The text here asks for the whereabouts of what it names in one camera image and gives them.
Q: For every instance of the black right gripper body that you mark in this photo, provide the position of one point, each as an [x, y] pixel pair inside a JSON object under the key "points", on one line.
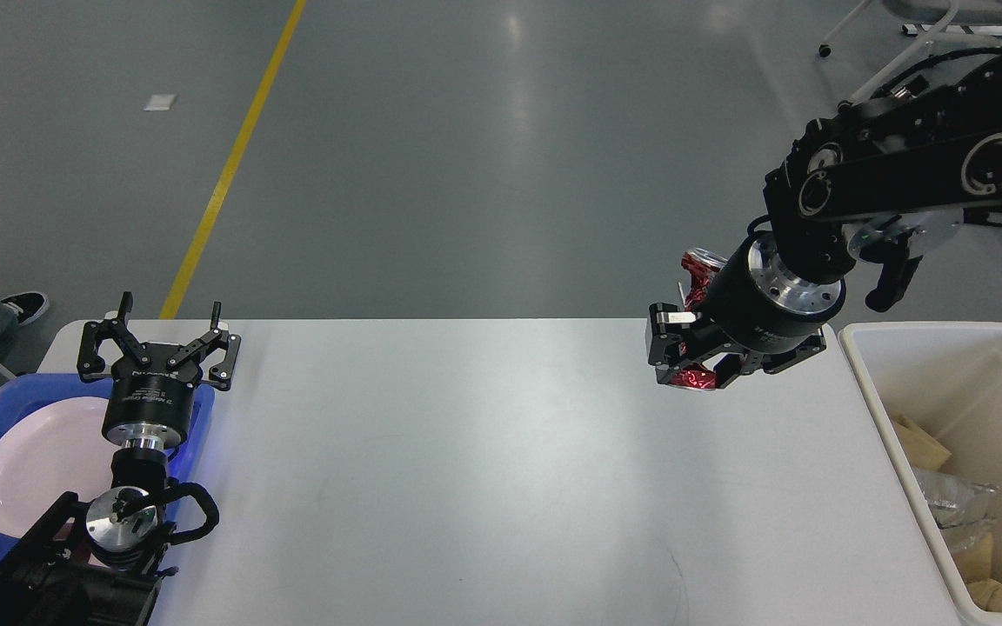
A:
{"points": [[764, 306]]}

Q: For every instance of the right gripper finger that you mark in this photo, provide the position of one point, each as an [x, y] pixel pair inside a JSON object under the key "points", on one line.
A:
{"points": [[740, 361], [679, 342]]}

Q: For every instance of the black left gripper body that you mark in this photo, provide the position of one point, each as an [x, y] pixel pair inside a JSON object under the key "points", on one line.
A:
{"points": [[151, 403]]}

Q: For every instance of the crushed red can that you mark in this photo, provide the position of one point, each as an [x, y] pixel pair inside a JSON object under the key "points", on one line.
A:
{"points": [[702, 266]]}

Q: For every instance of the pink plate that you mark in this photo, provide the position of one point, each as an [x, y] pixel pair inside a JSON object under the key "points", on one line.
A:
{"points": [[55, 449]]}

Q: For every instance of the large brown paper bag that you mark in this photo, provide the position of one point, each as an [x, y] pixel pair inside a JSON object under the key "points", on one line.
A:
{"points": [[922, 450]]}

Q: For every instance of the aluminium foil tray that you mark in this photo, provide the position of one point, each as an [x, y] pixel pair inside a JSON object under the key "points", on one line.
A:
{"points": [[954, 501]]}

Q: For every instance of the brown paper ball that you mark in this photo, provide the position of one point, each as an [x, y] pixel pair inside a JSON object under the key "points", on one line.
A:
{"points": [[986, 594]]}

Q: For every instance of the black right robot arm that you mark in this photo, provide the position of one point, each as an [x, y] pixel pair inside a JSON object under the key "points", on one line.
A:
{"points": [[882, 182]]}

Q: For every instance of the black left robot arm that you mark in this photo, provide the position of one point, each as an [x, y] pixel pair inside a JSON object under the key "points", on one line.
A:
{"points": [[100, 562]]}

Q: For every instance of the black sneaker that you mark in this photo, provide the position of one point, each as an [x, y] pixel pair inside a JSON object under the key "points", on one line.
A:
{"points": [[28, 306]]}

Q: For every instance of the beige plastic bin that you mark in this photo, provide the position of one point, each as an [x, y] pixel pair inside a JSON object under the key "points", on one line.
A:
{"points": [[947, 378]]}

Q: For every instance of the white floor tape patch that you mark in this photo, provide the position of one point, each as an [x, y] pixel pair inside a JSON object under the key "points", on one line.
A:
{"points": [[160, 102]]}

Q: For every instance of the white office chair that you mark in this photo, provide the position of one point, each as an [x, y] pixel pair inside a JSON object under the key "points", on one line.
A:
{"points": [[934, 20]]}

